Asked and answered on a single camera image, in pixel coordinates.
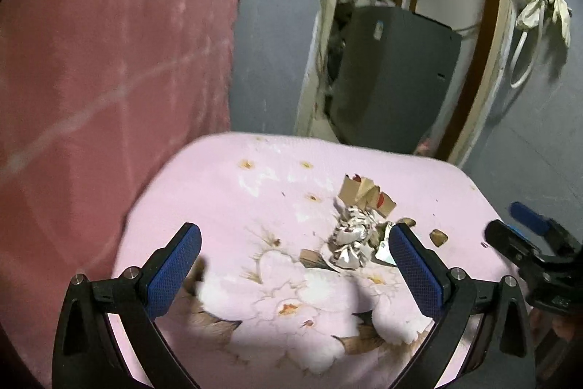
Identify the red pink checked towel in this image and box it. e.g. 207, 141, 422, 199
0, 0, 240, 372

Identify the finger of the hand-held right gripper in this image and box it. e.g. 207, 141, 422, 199
509, 201, 583, 250
484, 219, 545, 268

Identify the white paper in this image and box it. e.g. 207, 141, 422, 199
327, 207, 388, 272

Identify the brown red torn packet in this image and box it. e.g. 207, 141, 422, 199
338, 174, 397, 217

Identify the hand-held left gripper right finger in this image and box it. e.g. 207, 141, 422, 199
388, 222, 536, 389

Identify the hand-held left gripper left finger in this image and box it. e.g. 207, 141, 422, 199
52, 222, 203, 389

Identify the wooden door frame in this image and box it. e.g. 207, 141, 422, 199
294, 0, 515, 168

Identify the pink floral cloth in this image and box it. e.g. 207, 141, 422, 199
107, 133, 506, 389

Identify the grey washing machine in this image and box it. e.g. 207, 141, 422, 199
328, 5, 462, 153

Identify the silver foil scrap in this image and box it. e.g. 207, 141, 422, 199
375, 229, 397, 268

